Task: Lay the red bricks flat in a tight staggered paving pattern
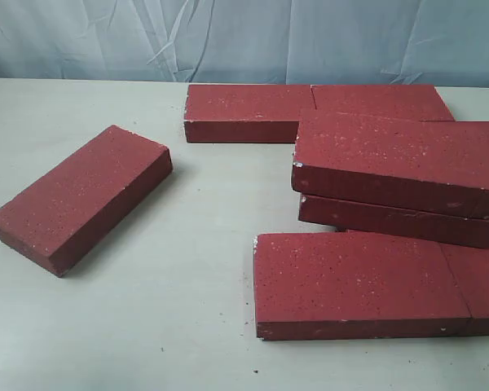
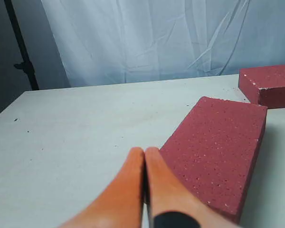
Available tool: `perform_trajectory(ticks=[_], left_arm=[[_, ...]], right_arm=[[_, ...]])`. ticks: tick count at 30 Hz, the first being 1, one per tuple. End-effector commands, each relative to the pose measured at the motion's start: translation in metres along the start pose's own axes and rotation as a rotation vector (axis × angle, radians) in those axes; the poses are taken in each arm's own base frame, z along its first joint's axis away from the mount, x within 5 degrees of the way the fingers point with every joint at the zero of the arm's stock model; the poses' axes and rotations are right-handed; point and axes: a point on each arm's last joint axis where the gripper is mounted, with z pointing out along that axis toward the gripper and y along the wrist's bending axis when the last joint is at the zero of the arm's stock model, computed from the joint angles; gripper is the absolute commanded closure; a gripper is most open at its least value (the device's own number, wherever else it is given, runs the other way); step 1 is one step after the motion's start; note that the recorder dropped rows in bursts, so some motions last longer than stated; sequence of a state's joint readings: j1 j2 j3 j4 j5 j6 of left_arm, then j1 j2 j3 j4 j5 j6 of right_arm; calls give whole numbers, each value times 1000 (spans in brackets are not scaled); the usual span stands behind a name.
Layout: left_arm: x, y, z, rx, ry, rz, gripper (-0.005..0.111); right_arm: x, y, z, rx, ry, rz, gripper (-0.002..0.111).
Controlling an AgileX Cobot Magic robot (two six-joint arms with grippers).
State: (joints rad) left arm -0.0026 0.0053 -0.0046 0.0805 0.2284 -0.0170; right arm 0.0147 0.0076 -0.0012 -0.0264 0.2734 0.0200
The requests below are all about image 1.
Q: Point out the red brick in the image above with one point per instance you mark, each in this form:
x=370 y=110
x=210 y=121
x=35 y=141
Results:
x=408 y=102
x=59 y=218
x=470 y=269
x=394 y=221
x=226 y=113
x=432 y=166
x=353 y=285

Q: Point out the wrinkled blue-grey backdrop cloth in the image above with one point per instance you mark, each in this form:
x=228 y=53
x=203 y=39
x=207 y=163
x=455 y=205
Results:
x=445 y=43

